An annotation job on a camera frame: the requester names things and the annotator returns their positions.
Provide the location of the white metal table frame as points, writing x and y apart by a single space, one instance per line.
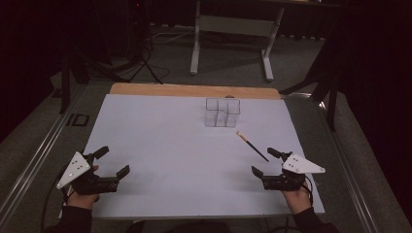
238 35

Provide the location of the clear acrylic organizer box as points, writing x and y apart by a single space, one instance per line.
223 112

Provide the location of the black metal stand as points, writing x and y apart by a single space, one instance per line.
319 74

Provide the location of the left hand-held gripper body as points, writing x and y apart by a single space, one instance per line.
85 176

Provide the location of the white table mat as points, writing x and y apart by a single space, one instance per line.
181 155

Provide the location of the wooden board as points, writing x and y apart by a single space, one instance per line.
194 90

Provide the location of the black tripod stand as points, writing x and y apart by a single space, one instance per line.
139 42

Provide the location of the person's right hand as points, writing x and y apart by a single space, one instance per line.
297 200

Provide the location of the person's left hand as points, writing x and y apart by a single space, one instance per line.
83 197

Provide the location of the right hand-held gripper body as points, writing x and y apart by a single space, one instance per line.
291 174

